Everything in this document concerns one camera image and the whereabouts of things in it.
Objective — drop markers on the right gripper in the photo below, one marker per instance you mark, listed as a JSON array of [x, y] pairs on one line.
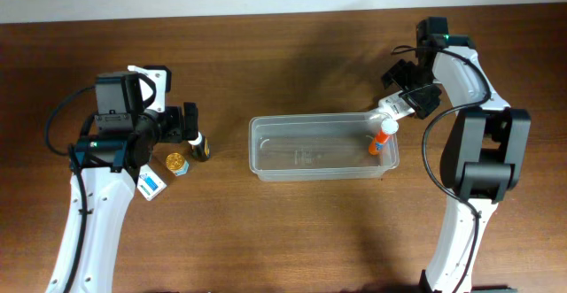
[[423, 96]]

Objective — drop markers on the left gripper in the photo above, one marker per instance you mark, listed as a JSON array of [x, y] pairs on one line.
[[190, 119]]

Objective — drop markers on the white pump bottle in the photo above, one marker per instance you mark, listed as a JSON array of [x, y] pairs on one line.
[[394, 106]]

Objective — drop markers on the orange tablet tube white cap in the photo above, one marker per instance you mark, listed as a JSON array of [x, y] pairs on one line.
[[388, 128]]

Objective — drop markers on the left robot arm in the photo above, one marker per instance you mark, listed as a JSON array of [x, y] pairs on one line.
[[115, 142]]

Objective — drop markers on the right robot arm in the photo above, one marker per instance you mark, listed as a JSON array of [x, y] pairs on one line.
[[484, 154]]

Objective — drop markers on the clear plastic container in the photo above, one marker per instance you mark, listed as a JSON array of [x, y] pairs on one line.
[[313, 147]]

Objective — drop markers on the dark bottle white cap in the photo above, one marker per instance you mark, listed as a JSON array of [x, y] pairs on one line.
[[200, 149]]

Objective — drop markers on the gold lid small jar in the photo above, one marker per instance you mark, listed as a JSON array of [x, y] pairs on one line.
[[177, 164]]

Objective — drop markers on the white Panadol box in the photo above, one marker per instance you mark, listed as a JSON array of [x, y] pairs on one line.
[[149, 184]]

